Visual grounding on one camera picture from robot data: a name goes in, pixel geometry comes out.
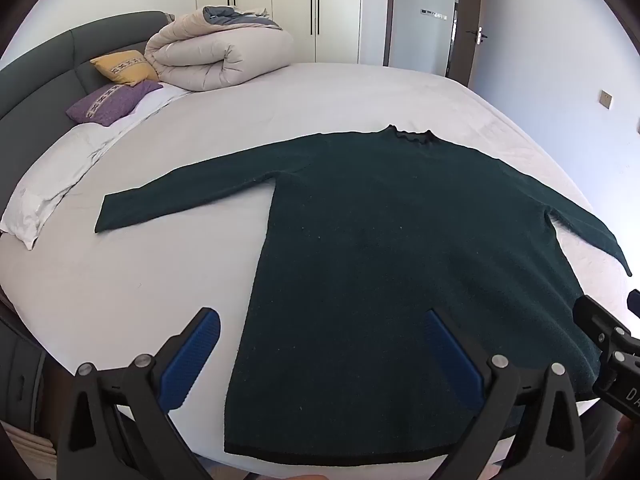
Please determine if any white pillow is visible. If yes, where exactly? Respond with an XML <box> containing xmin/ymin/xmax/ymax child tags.
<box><xmin>0</xmin><ymin>82</ymin><xmax>197</xmax><ymax>251</ymax></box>

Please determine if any purple patterned pillow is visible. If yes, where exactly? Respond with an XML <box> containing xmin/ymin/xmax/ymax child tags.
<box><xmin>65</xmin><ymin>80</ymin><xmax>165</xmax><ymax>127</ymax></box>

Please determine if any white sheeted bed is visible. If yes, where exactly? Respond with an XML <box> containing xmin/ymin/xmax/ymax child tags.
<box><xmin>0</xmin><ymin>62</ymin><xmax>637</xmax><ymax>467</ymax></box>

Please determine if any cream wardrobe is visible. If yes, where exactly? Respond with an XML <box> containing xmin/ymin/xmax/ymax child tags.
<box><xmin>194</xmin><ymin>0</ymin><xmax>363</xmax><ymax>65</ymax></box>

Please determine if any dark green sweater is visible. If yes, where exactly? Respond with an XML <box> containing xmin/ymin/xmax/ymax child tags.
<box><xmin>94</xmin><ymin>125</ymin><xmax>633</xmax><ymax>467</ymax></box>

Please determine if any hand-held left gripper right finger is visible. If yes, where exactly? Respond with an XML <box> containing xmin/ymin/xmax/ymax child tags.
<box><xmin>427</xmin><ymin>309</ymin><xmax>587</xmax><ymax>480</ymax></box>

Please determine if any yellow patterned pillow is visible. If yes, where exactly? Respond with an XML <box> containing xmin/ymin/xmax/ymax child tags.
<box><xmin>90</xmin><ymin>50</ymin><xmax>162</xmax><ymax>86</ymax></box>

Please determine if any dark grey padded headboard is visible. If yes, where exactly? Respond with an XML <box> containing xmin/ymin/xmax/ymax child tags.
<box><xmin>0</xmin><ymin>10</ymin><xmax>176</xmax><ymax>136</ymax></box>

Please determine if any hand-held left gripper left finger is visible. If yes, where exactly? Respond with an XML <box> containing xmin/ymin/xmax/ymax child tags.
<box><xmin>56</xmin><ymin>306</ymin><xmax>221</xmax><ymax>480</ymax></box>

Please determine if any beige rolled duvet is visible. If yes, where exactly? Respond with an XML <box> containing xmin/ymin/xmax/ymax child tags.
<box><xmin>144</xmin><ymin>5</ymin><xmax>296</xmax><ymax>92</ymax></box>

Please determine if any dark grey nightstand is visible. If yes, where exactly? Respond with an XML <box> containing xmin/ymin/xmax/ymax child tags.
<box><xmin>0</xmin><ymin>305</ymin><xmax>48</xmax><ymax>428</ymax></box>

